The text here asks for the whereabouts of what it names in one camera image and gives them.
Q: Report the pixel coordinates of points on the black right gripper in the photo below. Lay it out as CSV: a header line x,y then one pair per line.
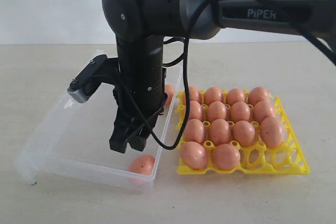
x,y
140,66

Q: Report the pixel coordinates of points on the brown egg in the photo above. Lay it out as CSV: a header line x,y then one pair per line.
x,y
213,94
195,95
196,111
219,132
169,90
258,94
244,133
272,132
194,155
262,110
235,95
195,131
240,111
216,110
225,157
142,165

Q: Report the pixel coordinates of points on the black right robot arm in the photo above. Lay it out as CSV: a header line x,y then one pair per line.
x,y
141,25

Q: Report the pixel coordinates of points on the clear plastic container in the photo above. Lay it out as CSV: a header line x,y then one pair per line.
x,y
73,141

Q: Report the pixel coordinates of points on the yellow plastic egg tray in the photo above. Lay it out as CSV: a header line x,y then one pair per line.
x,y
259,159

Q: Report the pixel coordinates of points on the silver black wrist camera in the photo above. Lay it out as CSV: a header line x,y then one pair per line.
x,y
100,69

